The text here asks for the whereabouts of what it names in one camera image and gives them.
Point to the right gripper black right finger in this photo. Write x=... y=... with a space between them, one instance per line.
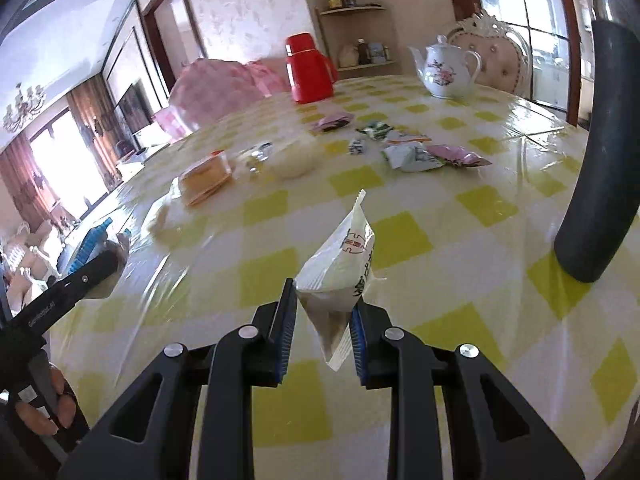
x=494 y=433

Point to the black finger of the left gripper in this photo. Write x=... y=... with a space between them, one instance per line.
x=98 y=240

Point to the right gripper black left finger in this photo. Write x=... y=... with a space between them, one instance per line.
x=189 y=413

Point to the orange cake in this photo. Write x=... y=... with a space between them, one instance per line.
x=204 y=178

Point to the white triangular snack packet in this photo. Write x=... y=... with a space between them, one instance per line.
x=332 y=281

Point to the orange white snack packet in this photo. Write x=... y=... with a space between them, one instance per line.
x=400 y=137

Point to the crystal chandelier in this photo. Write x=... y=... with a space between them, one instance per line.
x=27 y=105

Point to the clear wrapped small snack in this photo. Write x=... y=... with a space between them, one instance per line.
x=252 y=159

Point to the pink checkered covered chair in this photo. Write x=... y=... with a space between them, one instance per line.
x=208 y=90

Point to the white round bun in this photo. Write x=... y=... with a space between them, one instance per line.
x=295 y=159

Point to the black cylindrical bottle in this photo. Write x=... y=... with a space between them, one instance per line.
x=606 y=196

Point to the purple snack packet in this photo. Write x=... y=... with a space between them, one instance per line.
x=332 y=122

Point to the small black white snack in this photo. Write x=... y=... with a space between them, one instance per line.
x=357 y=147

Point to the pink snack packet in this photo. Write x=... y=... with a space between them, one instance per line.
x=457 y=156

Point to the red thermos jug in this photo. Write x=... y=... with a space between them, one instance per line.
x=311 y=74

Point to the wooden corner shelf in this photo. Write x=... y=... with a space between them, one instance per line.
x=361 y=41

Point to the white floral teapot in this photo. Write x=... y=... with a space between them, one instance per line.
x=446 y=70

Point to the cream ornate padded chair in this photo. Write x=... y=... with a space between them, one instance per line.
x=506 y=59

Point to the wall mounted television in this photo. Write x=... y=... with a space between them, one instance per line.
x=134 y=108

